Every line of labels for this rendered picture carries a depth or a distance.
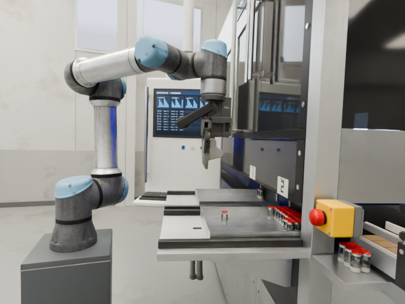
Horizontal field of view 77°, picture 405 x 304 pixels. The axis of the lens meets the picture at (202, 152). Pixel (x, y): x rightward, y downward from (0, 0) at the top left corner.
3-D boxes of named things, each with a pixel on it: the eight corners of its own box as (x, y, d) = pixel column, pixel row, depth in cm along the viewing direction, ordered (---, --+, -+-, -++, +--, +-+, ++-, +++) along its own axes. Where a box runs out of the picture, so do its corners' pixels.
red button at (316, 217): (320, 222, 63) (322, 207, 63) (330, 228, 59) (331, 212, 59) (306, 222, 62) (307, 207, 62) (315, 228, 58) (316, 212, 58)
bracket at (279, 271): (286, 281, 81) (288, 240, 80) (290, 286, 78) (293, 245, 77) (179, 284, 77) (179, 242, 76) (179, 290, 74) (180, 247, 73)
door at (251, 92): (236, 133, 161) (240, 37, 157) (260, 131, 114) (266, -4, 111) (235, 133, 161) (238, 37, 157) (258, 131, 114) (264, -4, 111)
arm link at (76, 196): (47, 216, 88) (47, 177, 87) (83, 207, 99) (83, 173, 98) (67, 223, 81) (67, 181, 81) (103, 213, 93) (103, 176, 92)
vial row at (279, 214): (278, 218, 96) (278, 205, 95) (302, 237, 78) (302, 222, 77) (272, 218, 95) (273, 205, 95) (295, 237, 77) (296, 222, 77)
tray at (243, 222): (285, 215, 100) (286, 206, 100) (324, 242, 74) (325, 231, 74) (199, 215, 96) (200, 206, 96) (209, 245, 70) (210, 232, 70)
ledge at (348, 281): (361, 261, 68) (361, 254, 68) (404, 290, 55) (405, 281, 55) (311, 262, 66) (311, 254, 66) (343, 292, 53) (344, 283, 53)
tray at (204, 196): (258, 195, 134) (259, 189, 133) (278, 209, 108) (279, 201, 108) (194, 195, 130) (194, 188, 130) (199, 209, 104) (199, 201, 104)
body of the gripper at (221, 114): (231, 138, 72) (232, 95, 71) (200, 137, 71) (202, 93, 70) (226, 138, 79) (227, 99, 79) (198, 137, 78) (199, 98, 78)
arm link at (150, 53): (46, 57, 87) (155, 20, 61) (76, 65, 96) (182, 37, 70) (47, 91, 87) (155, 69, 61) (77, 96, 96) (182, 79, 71)
